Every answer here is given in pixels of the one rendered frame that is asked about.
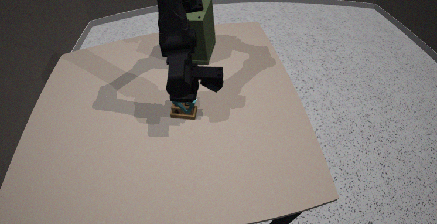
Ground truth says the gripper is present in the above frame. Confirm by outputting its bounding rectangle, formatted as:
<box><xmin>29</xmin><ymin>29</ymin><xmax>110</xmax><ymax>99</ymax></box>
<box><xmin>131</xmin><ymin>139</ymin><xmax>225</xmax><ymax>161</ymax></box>
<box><xmin>170</xmin><ymin>82</ymin><xmax>199</xmax><ymax>114</ymax></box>

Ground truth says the tan wooden cube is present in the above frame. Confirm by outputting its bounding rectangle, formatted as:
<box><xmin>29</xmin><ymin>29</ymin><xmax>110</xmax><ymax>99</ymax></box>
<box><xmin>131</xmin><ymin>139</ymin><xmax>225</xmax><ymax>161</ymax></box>
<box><xmin>171</xmin><ymin>103</ymin><xmax>183</xmax><ymax>114</ymax></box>
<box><xmin>182</xmin><ymin>103</ymin><xmax>194</xmax><ymax>115</ymax></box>

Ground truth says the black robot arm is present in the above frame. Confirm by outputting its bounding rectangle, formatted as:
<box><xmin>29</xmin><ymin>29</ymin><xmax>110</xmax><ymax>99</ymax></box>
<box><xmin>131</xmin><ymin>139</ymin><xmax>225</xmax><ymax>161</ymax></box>
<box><xmin>157</xmin><ymin>0</ymin><xmax>224</xmax><ymax>98</ymax></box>

